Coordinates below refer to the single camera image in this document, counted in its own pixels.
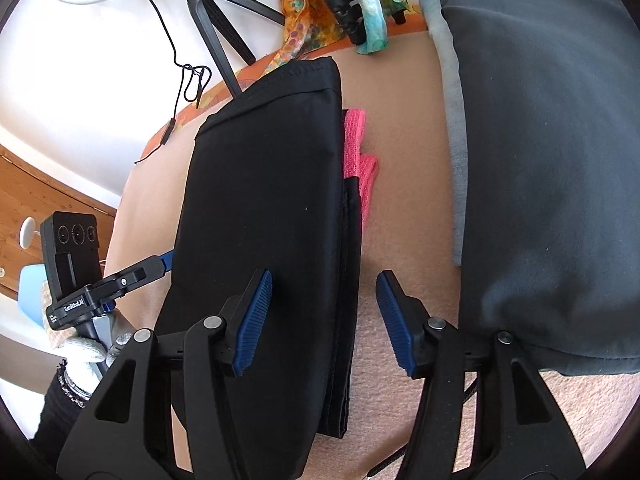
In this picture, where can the dark grey folded garment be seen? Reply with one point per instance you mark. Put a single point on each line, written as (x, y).
(540, 160)

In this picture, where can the teal patterned scarf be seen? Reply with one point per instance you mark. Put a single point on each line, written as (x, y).
(372, 25)

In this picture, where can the silver folded tripod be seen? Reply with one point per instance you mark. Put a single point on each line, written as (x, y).
(345, 0)

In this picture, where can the light blue folded garment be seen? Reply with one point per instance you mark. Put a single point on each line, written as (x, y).
(450, 110)

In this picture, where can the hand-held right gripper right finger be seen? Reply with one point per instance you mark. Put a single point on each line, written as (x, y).
(395, 325)

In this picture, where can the orange patterned scarf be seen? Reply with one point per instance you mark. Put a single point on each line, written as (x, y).
(300, 25)

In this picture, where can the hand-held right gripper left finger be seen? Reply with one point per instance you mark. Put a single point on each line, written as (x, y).
(252, 320)

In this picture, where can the black pants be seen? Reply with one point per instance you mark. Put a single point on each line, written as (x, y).
(265, 185)

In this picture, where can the person's left hand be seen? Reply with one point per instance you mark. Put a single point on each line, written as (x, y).
(82, 360)

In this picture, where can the black tripod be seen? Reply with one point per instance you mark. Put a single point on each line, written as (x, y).
(215, 35)

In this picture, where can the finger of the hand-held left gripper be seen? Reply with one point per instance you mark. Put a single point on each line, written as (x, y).
(152, 267)

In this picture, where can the white clip desk lamp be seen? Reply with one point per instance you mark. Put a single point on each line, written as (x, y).
(27, 232)

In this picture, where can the light blue plastic item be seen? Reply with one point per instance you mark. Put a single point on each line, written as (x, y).
(31, 292)

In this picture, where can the person's left forearm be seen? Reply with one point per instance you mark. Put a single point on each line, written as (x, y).
(55, 415)

